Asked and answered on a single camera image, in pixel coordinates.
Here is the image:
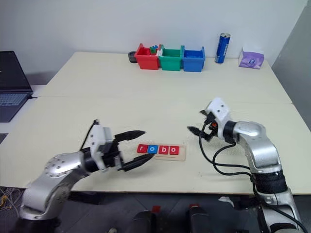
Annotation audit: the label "blue drink can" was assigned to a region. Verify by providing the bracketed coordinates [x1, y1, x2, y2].
[214, 33, 232, 65]

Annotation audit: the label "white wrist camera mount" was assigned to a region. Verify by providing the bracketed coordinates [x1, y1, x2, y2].
[206, 97, 231, 128]
[87, 124, 115, 172]

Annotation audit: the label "blue plastic bin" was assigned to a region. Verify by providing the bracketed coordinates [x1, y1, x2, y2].
[181, 46, 206, 73]

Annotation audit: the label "purple tissue pack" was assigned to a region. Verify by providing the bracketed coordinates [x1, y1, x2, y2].
[238, 47, 265, 69]

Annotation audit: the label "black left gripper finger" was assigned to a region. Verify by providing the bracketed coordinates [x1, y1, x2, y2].
[118, 154, 155, 172]
[114, 130, 147, 143]

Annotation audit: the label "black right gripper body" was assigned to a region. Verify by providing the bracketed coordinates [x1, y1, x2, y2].
[200, 115, 219, 142]

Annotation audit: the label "wooden letter tray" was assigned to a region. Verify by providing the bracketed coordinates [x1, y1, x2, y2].
[136, 143, 188, 162]

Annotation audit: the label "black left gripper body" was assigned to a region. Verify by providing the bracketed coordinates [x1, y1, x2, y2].
[101, 139, 124, 170]

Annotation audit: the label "dark rounded shape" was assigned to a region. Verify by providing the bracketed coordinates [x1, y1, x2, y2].
[132, 210, 156, 233]
[186, 206, 211, 233]

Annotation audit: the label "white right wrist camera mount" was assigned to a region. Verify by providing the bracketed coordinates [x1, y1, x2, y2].
[206, 97, 231, 128]

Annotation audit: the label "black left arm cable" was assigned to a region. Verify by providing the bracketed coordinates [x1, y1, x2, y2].
[79, 118, 101, 151]

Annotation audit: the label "green plastic bin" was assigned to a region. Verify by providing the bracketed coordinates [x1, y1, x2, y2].
[158, 45, 183, 71]

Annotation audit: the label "red plastic bin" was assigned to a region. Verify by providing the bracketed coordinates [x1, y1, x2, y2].
[134, 43, 161, 70]

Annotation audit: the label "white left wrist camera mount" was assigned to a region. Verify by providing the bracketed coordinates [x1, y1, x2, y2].
[87, 124, 115, 172]

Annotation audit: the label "colourful toy bricks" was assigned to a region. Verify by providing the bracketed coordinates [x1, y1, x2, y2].
[149, 44, 164, 56]

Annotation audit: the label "dark grey laptop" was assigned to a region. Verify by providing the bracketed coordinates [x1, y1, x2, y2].
[0, 50, 34, 123]

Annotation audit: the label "tangled thin wires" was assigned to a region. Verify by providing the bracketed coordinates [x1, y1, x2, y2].
[0, 187, 24, 218]

